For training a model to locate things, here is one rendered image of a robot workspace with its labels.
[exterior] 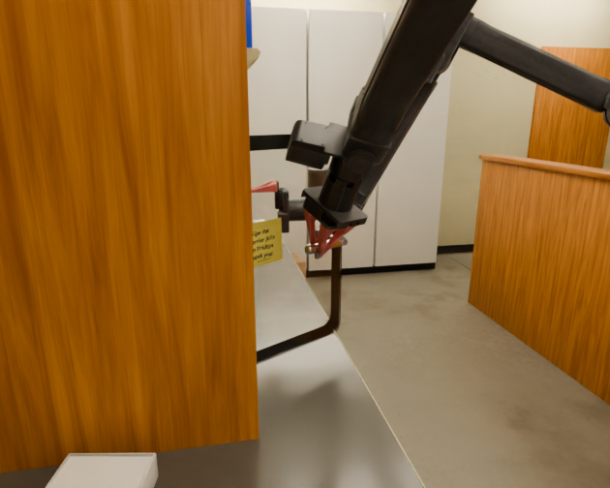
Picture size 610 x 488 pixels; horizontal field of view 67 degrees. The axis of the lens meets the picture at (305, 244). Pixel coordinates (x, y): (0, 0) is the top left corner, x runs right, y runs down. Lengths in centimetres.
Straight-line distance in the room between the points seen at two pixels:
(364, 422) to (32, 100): 65
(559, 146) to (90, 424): 516
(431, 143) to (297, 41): 142
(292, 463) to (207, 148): 45
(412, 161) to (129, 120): 369
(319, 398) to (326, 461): 15
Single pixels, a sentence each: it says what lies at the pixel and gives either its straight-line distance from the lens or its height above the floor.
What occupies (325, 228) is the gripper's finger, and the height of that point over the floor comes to 125.
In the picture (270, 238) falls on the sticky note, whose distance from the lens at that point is 79.
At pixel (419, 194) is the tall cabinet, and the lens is 426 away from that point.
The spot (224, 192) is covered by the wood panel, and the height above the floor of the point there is 132.
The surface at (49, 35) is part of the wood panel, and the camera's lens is 64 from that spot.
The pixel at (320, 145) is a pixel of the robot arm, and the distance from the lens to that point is 68.
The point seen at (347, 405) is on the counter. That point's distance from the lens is 85.
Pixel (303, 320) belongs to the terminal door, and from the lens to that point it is 89.
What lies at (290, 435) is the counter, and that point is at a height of 94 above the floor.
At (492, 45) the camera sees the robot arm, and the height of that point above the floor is 155.
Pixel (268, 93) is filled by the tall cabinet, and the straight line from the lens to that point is 383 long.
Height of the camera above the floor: 142
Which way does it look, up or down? 16 degrees down
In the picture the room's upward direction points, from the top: straight up
